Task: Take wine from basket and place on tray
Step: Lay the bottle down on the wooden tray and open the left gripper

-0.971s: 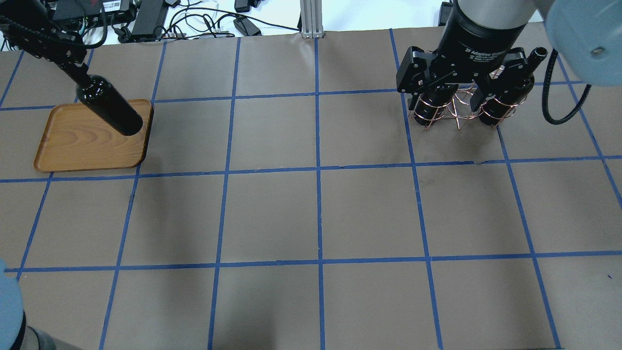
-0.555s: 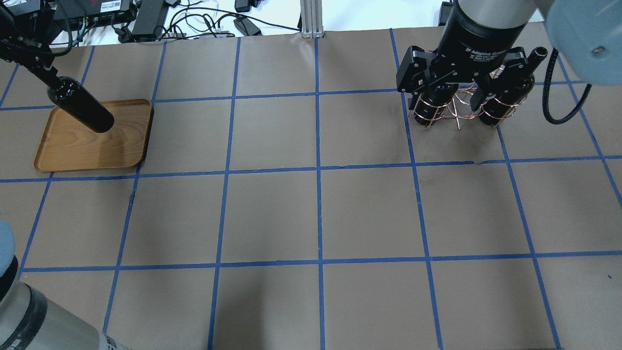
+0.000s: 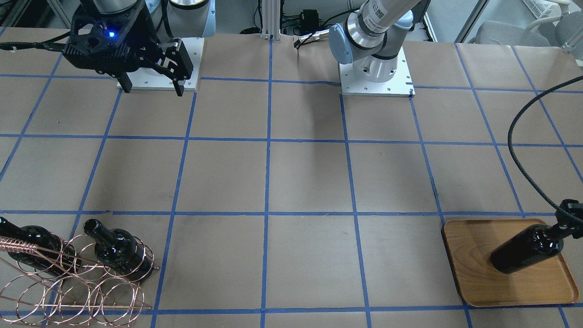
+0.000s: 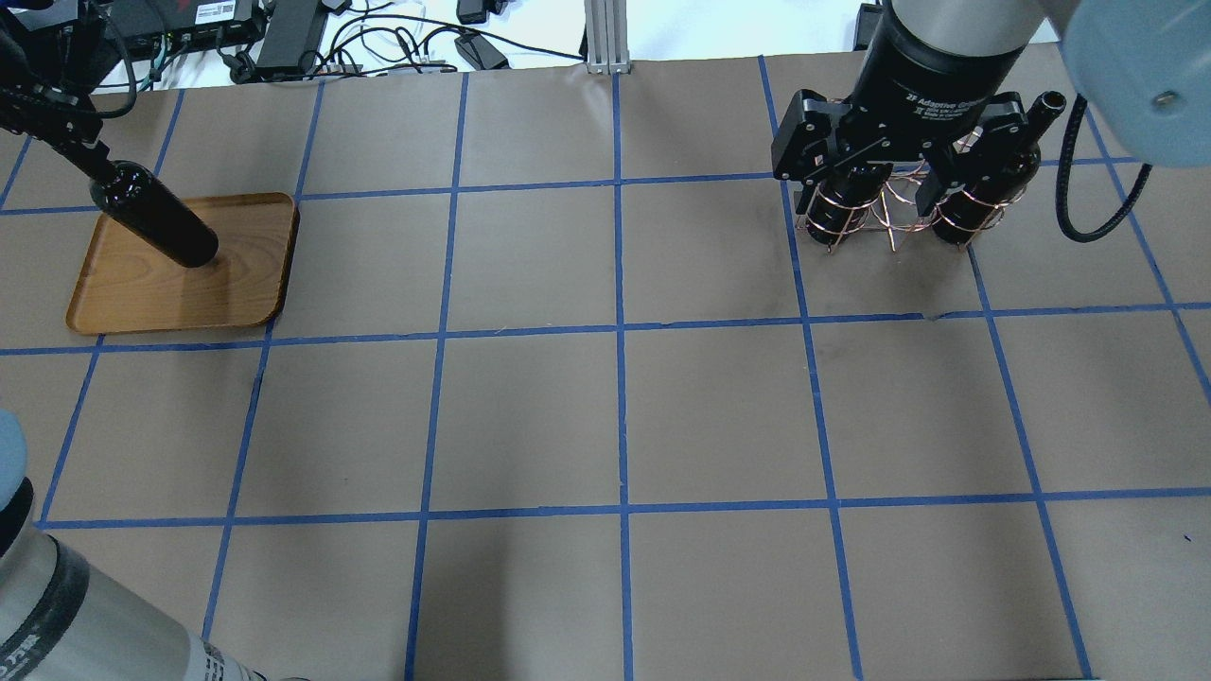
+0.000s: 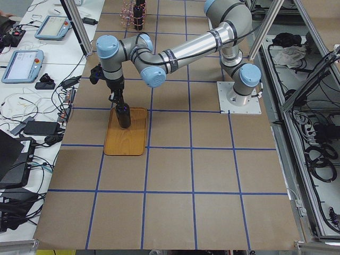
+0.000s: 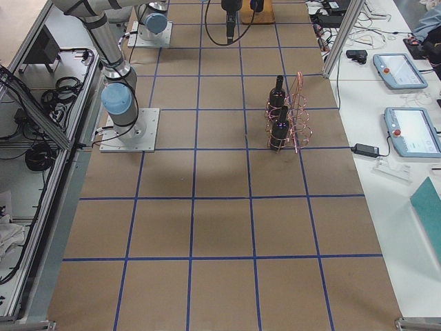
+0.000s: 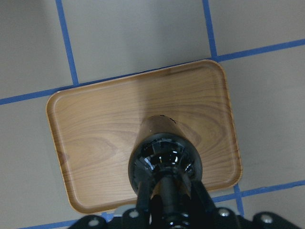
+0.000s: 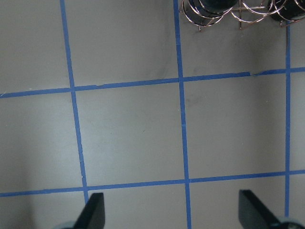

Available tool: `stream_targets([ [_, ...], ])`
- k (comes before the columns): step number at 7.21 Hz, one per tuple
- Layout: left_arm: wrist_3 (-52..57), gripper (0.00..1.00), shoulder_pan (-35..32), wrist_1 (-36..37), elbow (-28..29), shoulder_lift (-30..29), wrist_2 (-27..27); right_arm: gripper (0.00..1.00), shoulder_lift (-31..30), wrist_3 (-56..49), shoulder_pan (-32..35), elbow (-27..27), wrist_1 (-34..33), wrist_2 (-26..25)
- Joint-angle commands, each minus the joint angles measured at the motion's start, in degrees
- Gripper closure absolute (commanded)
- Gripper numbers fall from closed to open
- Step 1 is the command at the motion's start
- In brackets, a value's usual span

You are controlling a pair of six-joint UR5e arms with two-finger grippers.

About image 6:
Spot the wooden tray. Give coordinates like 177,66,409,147
239,0,276,25

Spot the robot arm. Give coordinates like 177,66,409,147
53,1,168,138
135,1,168,40

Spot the teach pendant far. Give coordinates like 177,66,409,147
373,53,428,90

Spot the black power adapter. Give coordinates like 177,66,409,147
351,143,380,158

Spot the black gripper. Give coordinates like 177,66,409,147
221,0,241,44

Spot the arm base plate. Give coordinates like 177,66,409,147
127,21,173,48
99,108,160,152

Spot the dark wine bottle rear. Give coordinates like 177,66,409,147
268,75,286,121

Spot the black braided cable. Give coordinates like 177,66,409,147
204,0,258,47

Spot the dark wine bottle front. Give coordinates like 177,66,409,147
269,106,289,150

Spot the dark wine bottle moved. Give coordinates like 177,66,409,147
249,0,265,12

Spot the white cloth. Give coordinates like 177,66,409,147
0,189,27,266

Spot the copper wire bottle basket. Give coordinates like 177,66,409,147
265,71,313,152

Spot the teach pendant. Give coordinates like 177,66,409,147
384,107,440,158
373,53,428,90

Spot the aluminium frame post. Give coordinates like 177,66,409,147
322,0,365,79

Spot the teal folder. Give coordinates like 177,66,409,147
410,177,440,260

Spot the teach pendant near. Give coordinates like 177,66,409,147
384,107,440,158

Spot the dark wine bottle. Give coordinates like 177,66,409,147
269,106,289,150
268,75,286,121

